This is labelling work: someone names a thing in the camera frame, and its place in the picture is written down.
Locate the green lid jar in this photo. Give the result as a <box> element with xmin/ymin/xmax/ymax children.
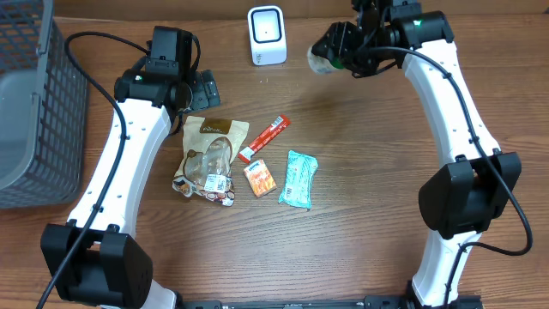
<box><xmin>307</xmin><ymin>46</ymin><xmax>342</xmax><ymax>75</ymax></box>

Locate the white barcode scanner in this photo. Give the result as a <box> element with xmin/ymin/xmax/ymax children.
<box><xmin>247</xmin><ymin>5</ymin><xmax>287</xmax><ymax>66</ymax></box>

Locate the orange snack packet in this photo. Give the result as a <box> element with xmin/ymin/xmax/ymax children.
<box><xmin>244</xmin><ymin>160</ymin><xmax>277</xmax><ymax>197</ymax></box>

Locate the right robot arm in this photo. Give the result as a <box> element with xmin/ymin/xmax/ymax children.
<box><xmin>308</xmin><ymin>0</ymin><xmax>522</xmax><ymax>308</ymax></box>

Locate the brown Pantree snack pouch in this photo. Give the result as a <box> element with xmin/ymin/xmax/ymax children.
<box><xmin>172</xmin><ymin>116</ymin><xmax>250</xmax><ymax>207</ymax></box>

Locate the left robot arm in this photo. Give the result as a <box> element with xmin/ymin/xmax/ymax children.
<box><xmin>37</xmin><ymin>26</ymin><xmax>201</xmax><ymax>308</ymax></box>

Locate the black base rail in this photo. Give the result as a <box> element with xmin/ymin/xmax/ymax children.
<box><xmin>180</xmin><ymin>296</ymin><xmax>416</xmax><ymax>309</ymax></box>

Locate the light green packet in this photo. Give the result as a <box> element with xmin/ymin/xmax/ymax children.
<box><xmin>278</xmin><ymin>150</ymin><xmax>318</xmax><ymax>209</ymax></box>

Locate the grey plastic mesh basket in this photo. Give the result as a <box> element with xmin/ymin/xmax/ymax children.
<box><xmin>1</xmin><ymin>0</ymin><xmax>89</xmax><ymax>209</ymax></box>

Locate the red snack bar wrapper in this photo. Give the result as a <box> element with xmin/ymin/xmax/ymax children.
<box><xmin>238</xmin><ymin>114</ymin><xmax>292</xmax><ymax>164</ymax></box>

